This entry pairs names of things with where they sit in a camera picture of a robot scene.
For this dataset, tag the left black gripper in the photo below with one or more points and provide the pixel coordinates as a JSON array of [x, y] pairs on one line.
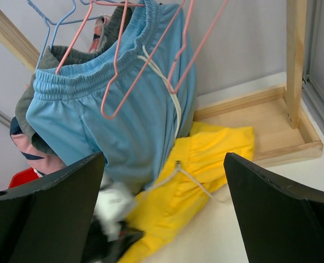
[[99, 249]]

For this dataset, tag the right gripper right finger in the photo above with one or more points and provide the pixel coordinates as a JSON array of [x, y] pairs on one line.
[[280, 220]]

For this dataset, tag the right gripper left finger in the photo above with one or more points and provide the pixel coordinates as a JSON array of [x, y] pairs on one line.
[[47, 219]]

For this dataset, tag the pink shark-print shorts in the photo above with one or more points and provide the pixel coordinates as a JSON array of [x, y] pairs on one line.
[[38, 154]]

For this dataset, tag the yellow shorts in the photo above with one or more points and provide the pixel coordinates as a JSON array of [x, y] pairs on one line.
[[192, 172]]

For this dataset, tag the light blue shorts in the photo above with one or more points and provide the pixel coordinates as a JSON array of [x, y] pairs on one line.
[[131, 102]]

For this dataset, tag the grey shorts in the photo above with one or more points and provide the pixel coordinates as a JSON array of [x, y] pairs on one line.
[[60, 111]]

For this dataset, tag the pink wire hanger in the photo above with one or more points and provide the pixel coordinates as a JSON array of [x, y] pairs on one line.
[[126, 4], [195, 52], [116, 73]]

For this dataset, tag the blue wire hanger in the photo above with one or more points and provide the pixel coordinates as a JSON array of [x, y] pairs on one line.
[[52, 25]]

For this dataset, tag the red plastic tray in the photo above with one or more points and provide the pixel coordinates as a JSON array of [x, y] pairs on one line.
[[23, 177]]

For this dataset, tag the wooden clothes rack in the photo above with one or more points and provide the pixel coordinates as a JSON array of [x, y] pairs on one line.
[[267, 110]]

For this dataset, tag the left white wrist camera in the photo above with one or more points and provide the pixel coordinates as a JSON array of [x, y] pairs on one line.
[[114, 202]]

